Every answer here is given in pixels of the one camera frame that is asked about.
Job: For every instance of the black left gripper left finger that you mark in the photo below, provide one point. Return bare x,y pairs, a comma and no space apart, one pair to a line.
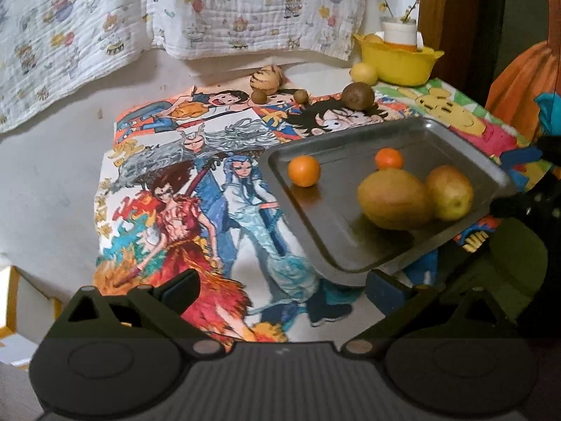
118,355

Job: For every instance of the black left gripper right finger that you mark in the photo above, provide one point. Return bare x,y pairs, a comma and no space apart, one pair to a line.
445,350

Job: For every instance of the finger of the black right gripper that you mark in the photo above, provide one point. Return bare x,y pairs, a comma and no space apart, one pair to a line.
514,163

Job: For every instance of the small orange tangerine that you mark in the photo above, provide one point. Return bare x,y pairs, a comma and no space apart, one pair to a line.
304,171
387,158

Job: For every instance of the large brown kiwi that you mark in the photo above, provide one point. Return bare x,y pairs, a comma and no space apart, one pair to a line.
358,96

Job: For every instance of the yellow lemon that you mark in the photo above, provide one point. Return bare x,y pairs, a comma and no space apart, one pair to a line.
364,73

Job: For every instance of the small brown kiwi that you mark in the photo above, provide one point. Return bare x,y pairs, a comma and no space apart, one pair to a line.
259,97
301,98

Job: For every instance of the striped pepino melon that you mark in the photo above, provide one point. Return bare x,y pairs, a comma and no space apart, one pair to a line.
277,70
264,80

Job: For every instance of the yellow green pear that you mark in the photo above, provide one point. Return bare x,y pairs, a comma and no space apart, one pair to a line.
451,191

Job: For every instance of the orange dress painting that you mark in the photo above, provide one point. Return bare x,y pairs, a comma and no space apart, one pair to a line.
526,95

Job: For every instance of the large green yellow mango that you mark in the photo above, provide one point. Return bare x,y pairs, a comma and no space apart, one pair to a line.
394,199

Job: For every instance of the yellow plastic bowl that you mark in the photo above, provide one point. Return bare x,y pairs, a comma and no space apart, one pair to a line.
397,66

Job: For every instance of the grey metal baking tray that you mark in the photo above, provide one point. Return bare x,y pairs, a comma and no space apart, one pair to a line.
357,199

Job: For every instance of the white and orange cup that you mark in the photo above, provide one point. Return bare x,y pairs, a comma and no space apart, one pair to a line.
399,34

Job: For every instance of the colourful anime drawings mat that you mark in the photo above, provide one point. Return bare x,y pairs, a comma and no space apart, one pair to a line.
182,189

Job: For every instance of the white cartoon print blanket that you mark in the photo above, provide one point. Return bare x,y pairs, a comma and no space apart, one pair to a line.
50,48

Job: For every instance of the wooden door frame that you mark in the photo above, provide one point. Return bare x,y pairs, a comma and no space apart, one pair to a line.
468,32

